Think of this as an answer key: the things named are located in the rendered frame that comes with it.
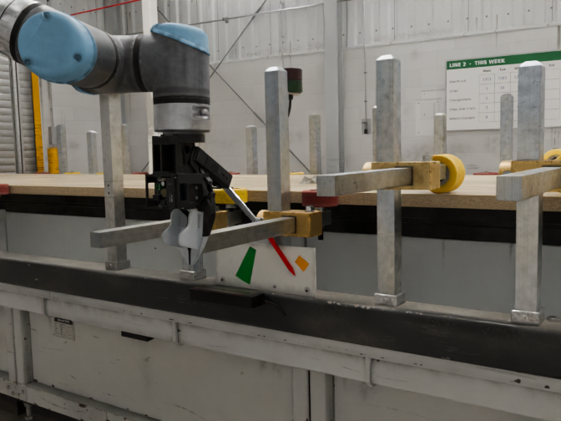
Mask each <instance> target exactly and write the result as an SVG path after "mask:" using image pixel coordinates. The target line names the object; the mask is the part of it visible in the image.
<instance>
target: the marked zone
mask: <svg viewBox="0 0 561 421"><path fill-rule="evenodd" d="M255 253H256V249H254V248H253V247H251V246H250V247H249V249H248V251H247V252H246V254H245V257H244V259H243V261H242V262H241V265H240V268H239V270H238V271H237V273H236V276H237V277H239V279H241V280H242V281H243V282H246V283H248V284H250V280H251V275H252V271H253V265H254V261H255Z"/></svg>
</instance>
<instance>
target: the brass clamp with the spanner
mask: <svg viewBox="0 0 561 421"><path fill-rule="evenodd" d="M257 217H263V218H264V219H265V220H270V219H275V218H280V217H295V226H296V232H292V233H289V234H285V235H283V236H295V237H307V238H311V237H314V236H319V235H322V216H321V211H320V210H315V212H305V211H304V210H285V211H269V210H261V211H260V212H259V213H258V215H257Z"/></svg>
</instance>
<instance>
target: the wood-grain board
mask: <svg viewBox="0 0 561 421"><path fill-rule="evenodd" d="M304 176H307V177H308V178H312V177H313V176H314V175H290V193H291V203H302V195H301V192H302V191H303V190H316V183H315V184H314V183H313V184H305V183H303V184H298V183H300V182H301V181H302V179H303V178H304ZM123 177H124V197H130V198H146V196H145V175H123ZM0 184H8V187H9V194H30V195H79V196H104V174H0ZM230 186H233V187H234V188H246V189H247V199H248V201H257V202H268V199H267V175H233V177H232V180H231V182H230ZM153 195H154V183H149V198H153ZM338 205H377V190H371V191H366V192H360V193H355V194H349V195H339V196H338ZM402 206H409V207H434V208H459V209H485V210H511V211H515V210H516V201H505V200H496V175H465V178H464V181H463V183H462V184H461V185H460V186H459V187H458V188H457V189H456V190H453V191H449V192H445V193H441V194H438V193H433V192H431V191H430V190H402ZM543 211H561V193H559V192H545V193H543Z"/></svg>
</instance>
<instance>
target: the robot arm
mask: <svg viewBox="0 0 561 421"><path fill-rule="evenodd" d="M150 32H151V34H143V35H142V34H137V35H111V34H108V33H106V32H104V31H101V30H99V29H97V28H95V27H93V26H90V25H88V24H87V23H83V22H81V21H80V20H78V19H77V18H76V17H74V16H72V15H70V14H67V13H63V12H59V11H58V10H56V9H54V8H51V7H49V6H47V5H45V4H43V3H40V2H34V1H32V0H0V53H2V54H4V55H6V56H8V57H9V58H11V59H12V60H14V61H15V62H17V63H20V64H21V65H23V66H25V67H27V68H28V69H29V70H31V71H32V72H33V73H34V74H36V75H37V76H38V77H39V78H41V79H44V80H46V81H48V82H51V83H55V84H69V85H72V86H73V87H74V88H75V89H76V90H77V91H79V92H80V93H83V94H92V95H96V94H111V93H143V92H153V103H154V132H156V133H163V134H161V135H160V136H152V158H153V174H145V196H146V206H147V207H148V206H158V207H159V208H160V209H165V208H167V209H169V212H170V226H169V227H168V228H167V229H166V230H165V231H163V233H162V241H163V243H164V244H165V245H169V246H176V247H179V248H180V251H181V253H182V256H183V258H184V259H185V261H186V263H187V264H188V265H194V264H195V263H196V262H197V260H198V259H199V257H200V255H201V253H202V251H203V249H204V248H205V244H206V242H207V240H208V237H209V235H210V233H211V230H212V227H213V225H214V222H215V215H216V204H215V192H213V189H217V190H219V189H222V188H223V189H229V188H230V182H231V180H232V177H233V175H232V174H230V173H229V172H228V171H227V170H226V169H224V168H223V167H222V166H221V165H220V164H218V163H217V162H216V161H215V160H214V159H212V158H211V157H210V156H209V155H208V154H206V153H205V152H204V151H203V150H202V149H201V148H200V147H199V146H195V143H205V134H202V133H208V132H210V51H209V39H208V36H207V34H206V32H204V31H203V30H202V29H200V28H197V27H193V26H190V25H185V24H180V23H156V24H154V25H153V26H152V27H151V29H150ZM149 183H154V195H153V199H152V200H149ZM157 191H158V194H157ZM194 208H196V209H198V210H192V211H191V212H188V211H187V210H190V209H194Z"/></svg>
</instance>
